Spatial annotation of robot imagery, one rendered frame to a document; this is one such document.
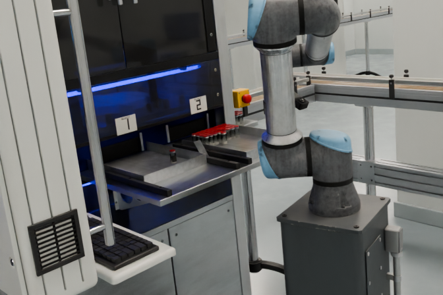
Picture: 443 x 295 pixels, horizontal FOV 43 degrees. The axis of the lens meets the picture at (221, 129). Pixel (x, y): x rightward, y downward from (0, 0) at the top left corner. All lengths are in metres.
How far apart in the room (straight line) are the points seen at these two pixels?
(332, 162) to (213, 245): 0.93
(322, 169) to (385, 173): 1.26
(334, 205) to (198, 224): 0.81
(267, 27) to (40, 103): 0.59
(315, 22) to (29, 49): 0.69
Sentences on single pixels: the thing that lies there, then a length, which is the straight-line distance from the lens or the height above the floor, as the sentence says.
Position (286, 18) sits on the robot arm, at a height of 1.36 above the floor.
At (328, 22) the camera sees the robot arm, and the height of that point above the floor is 1.34.
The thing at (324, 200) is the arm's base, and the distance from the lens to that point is 1.64.
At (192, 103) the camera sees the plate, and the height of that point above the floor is 1.03.
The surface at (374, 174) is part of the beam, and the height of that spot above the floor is 0.49.
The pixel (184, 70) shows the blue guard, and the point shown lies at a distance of 2.15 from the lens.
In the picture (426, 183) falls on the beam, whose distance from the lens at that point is 2.77.
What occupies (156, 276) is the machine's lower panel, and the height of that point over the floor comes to 0.41.
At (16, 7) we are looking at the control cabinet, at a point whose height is 1.45.
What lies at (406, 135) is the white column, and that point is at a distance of 3.44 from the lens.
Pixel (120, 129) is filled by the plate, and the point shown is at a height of 1.01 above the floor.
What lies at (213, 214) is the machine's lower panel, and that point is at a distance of 2.34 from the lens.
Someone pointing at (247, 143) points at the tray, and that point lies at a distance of 2.09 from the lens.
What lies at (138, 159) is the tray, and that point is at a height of 0.88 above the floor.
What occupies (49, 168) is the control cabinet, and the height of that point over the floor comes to 1.11.
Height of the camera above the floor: 1.44
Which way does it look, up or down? 14 degrees down
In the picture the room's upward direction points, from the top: 6 degrees counter-clockwise
